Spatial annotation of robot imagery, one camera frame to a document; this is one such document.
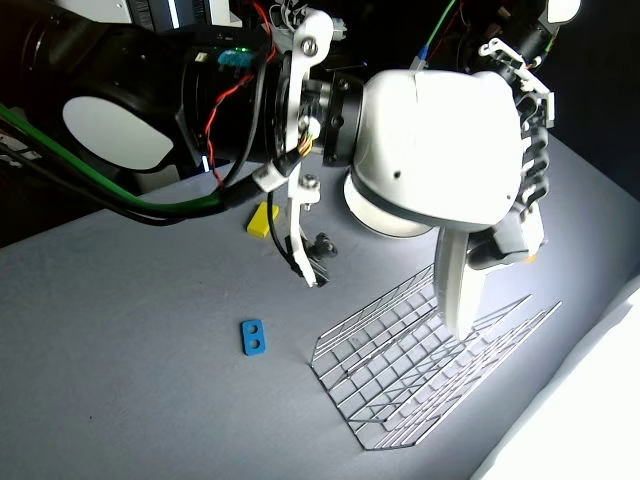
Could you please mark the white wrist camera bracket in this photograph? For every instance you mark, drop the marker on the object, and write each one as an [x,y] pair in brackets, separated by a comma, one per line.
[312,40]
[535,82]

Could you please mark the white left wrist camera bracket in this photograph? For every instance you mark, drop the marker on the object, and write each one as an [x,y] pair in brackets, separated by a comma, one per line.
[535,82]

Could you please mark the white robot part on bench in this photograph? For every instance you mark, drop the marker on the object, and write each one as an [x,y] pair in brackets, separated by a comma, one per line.
[290,10]

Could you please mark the yellow rectangular block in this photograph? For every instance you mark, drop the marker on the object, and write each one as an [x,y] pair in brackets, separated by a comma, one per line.
[257,222]

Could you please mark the white plate with dark smudge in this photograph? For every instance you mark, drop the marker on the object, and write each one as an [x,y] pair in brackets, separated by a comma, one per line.
[460,290]

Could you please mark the blue block with two holes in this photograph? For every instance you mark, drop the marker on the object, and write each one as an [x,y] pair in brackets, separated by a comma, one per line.
[246,336]

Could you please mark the white plate black rim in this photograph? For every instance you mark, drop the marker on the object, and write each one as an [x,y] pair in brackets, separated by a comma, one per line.
[380,225]

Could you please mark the orange swirl cookie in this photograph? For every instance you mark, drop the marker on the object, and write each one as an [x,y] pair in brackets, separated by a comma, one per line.
[532,258]

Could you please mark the robot column with blue light strip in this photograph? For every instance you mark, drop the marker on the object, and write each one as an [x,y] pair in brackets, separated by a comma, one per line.
[150,10]

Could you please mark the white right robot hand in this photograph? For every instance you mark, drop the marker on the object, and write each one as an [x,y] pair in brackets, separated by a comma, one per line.
[435,145]

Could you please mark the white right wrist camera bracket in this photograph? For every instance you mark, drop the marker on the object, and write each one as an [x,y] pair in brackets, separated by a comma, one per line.
[312,40]

